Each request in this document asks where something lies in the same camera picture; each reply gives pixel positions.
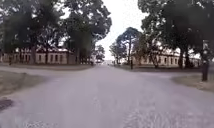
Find grey asphalt road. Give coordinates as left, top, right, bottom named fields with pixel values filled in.
left=0, top=63, right=214, bottom=128

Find tree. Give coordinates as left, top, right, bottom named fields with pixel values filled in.
left=109, top=26, right=143, bottom=66

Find grass strip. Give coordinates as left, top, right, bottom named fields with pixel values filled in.
left=114, top=64, right=203, bottom=74
left=8, top=62, right=95, bottom=72

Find long low beige building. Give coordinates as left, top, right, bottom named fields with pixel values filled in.
left=0, top=47, right=78, bottom=66
left=130, top=49, right=202, bottom=69

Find group of large trees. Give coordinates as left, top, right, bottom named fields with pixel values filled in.
left=137, top=0, right=214, bottom=70
left=0, top=0, right=113, bottom=66

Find dry grass patch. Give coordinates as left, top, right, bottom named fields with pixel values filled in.
left=0, top=68, right=47, bottom=98
left=171, top=73, right=214, bottom=95

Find short dark post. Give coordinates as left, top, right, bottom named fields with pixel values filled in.
left=129, top=58, right=134, bottom=71

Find dark post with sign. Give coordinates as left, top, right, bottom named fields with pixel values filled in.
left=200, top=39, right=211, bottom=83

